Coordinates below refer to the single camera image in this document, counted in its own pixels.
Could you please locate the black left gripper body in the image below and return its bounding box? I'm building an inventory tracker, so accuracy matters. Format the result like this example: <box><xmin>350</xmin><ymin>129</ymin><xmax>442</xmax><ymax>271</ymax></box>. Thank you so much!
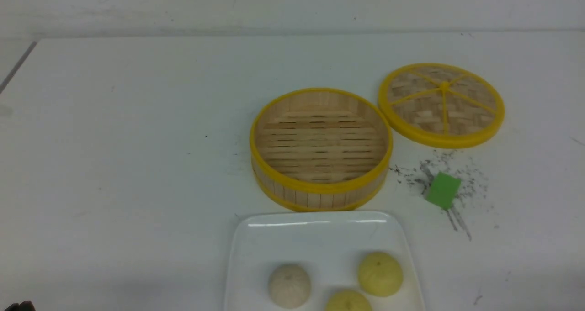
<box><xmin>4</xmin><ymin>301</ymin><xmax>36</xmax><ymax>311</ymax></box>

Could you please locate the yellow rimmed bamboo steamer lid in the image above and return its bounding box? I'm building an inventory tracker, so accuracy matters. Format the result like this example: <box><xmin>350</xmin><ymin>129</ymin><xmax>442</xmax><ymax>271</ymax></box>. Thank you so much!
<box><xmin>378</xmin><ymin>63</ymin><xmax>505</xmax><ymax>149</ymax></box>

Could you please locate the yellow rimmed bamboo steamer basket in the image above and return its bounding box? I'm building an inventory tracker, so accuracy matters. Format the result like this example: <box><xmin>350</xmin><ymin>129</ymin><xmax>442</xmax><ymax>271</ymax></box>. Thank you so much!
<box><xmin>249</xmin><ymin>88</ymin><xmax>393</xmax><ymax>212</ymax></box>

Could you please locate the yellow steamed bun on plate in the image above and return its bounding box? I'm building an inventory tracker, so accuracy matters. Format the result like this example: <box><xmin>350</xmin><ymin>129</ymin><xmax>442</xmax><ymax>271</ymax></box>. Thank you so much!
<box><xmin>357</xmin><ymin>251</ymin><xmax>404</xmax><ymax>298</ymax></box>

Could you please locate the yellow steamed bun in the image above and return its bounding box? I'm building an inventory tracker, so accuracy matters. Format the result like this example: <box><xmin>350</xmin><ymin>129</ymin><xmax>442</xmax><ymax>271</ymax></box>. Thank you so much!
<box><xmin>324</xmin><ymin>290</ymin><xmax>373</xmax><ymax>311</ymax></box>
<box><xmin>357</xmin><ymin>251</ymin><xmax>404</xmax><ymax>298</ymax></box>

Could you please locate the white square plate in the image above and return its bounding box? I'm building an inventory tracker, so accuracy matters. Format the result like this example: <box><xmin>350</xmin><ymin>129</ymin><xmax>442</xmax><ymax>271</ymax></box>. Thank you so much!
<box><xmin>223</xmin><ymin>211</ymin><xmax>426</xmax><ymax>311</ymax></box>

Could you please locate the white steamed bun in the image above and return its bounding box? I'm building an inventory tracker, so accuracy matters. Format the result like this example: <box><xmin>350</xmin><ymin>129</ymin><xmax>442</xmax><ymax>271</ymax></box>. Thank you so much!
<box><xmin>267</xmin><ymin>264</ymin><xmax>312</xmax><ymax>309</ymax></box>

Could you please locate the green cube block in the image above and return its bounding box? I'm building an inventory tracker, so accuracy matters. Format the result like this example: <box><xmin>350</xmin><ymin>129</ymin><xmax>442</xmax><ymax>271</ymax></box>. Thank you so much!
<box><xmin>425</xmin><ymin>172</ymin><xmax>462</xmax><ymax>210</ymax></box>

